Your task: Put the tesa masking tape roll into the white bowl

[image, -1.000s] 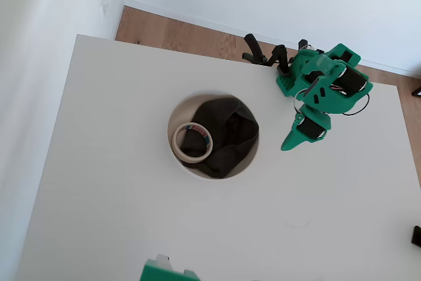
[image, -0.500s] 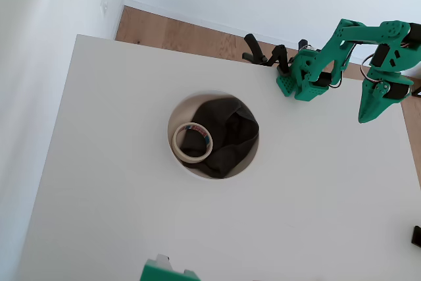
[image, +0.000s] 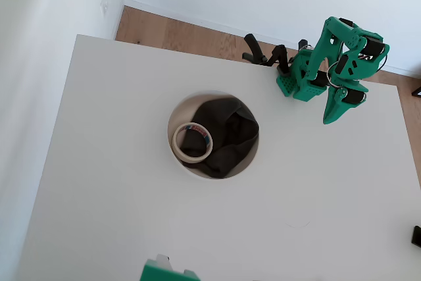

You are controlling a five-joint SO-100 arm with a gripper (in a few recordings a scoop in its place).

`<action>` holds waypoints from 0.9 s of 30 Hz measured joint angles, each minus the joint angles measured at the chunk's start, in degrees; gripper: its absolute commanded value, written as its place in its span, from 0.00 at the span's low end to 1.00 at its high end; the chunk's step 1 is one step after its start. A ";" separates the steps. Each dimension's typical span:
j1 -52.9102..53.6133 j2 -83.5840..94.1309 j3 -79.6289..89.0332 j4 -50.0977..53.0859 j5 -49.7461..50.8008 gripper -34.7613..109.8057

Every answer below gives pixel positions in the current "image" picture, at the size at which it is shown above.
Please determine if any white tesa tape roll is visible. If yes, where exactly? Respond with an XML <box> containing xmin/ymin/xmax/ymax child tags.
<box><xmin>172</xmin><ymin>122</ymin><xmax>214</xmax><ymax>164</ymax></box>

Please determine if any black table clamp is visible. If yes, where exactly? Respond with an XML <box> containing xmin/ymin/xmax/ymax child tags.
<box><xmin>269</xmin><ymin>43</ymin><xmax>292</xmax><ymax>76</ymax></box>
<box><xmin>241</xmin><ymin>33</ymin><xmax>269</xmax><ymax>66</ymax></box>

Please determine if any black cloth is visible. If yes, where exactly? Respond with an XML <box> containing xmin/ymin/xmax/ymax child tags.
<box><xmin>180</xmin><ymin>95</ymin><xmax>260</xmax><ymax>180</ymax></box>

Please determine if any black block on table edge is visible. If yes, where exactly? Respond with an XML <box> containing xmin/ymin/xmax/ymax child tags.
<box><xmin>410</xmin><ymin>224</ymin><xmax>421</xmax><ymax>247</ymax></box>

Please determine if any white bowl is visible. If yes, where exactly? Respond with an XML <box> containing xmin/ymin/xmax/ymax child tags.
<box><xmin>166</xmin><ymin>89</ymin><xmax>260</xmax><ymax>180</ymax></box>

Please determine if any small white part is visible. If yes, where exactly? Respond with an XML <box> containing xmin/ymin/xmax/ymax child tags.
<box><xmin>156</xmin><ymin>253</ymin><xmax>172</xmax><ymax>270</ymax></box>

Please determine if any green printed part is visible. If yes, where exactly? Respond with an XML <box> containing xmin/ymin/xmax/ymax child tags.
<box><xmin>140</xmin><ymin>259</ymin><xmax>201</xmax><ymax>281</ymax></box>

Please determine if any red white wrist cable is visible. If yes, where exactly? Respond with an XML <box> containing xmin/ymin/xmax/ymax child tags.
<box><xmin>326</xmin><ymin>59</ymin><xmax>347</xmax><ymax>89</ymax></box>

